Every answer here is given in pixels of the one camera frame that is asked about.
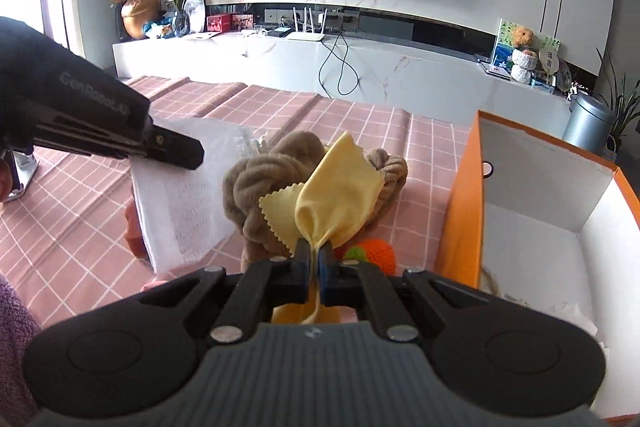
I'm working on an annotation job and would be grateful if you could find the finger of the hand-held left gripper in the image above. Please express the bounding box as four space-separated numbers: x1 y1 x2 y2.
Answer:
142 122 205 171

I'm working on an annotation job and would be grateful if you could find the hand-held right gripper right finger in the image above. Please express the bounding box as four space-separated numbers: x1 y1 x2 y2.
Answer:
317 241 488 342

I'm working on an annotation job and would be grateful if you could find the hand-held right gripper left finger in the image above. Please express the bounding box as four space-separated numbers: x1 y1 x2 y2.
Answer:
139 238 313 344

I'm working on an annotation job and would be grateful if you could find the orange crochet toy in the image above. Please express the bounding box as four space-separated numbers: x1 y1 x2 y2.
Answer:
334 238 397 278

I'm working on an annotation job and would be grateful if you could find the white towel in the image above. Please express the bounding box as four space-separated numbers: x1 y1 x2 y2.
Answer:
129 117 261 275

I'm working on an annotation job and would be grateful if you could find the beige knotted rope cushion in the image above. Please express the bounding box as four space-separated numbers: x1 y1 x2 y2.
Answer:
222 132 408 278

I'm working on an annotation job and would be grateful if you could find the yellow cleaning cloth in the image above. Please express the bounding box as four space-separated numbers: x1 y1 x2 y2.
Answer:
258 131 386 325

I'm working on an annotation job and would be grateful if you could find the silver metal stand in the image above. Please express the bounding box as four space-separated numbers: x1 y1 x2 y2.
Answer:
4 149 38 198

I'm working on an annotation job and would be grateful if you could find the gold vase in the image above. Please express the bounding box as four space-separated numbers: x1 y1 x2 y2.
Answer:
121 0 160 40

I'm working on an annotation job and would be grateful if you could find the pink checked tablecloth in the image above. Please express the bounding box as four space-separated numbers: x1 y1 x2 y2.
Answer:
0 74 473 343

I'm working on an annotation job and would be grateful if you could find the white router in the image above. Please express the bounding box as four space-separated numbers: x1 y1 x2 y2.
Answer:
285 7 326 42

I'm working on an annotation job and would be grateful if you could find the white marble media console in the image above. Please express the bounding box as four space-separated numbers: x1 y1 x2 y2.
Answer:
112 29 573 142

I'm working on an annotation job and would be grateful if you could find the white wrapping paper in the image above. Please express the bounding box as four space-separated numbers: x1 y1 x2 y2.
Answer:
480 267 601 343

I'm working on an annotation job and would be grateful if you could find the purple knitted clothing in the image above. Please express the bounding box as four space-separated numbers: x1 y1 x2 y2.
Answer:
0 274 43 427

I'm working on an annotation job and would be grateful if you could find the grey trash can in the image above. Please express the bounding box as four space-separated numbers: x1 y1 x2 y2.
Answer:
562 93 618 156

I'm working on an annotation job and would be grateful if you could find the brown plush bear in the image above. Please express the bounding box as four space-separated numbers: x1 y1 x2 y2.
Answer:
510 26 535 50

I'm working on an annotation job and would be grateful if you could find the round hand fan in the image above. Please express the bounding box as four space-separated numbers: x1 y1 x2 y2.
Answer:
537 38 561 75

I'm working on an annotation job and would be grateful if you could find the long-leaf potted plant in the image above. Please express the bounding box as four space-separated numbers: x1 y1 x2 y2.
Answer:
595 47 640 162

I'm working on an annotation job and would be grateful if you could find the black picture frame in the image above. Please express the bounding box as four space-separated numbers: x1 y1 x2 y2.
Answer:
186 0 208 35

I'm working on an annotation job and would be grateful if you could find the black cable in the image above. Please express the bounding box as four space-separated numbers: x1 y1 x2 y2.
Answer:
319 29 362 96

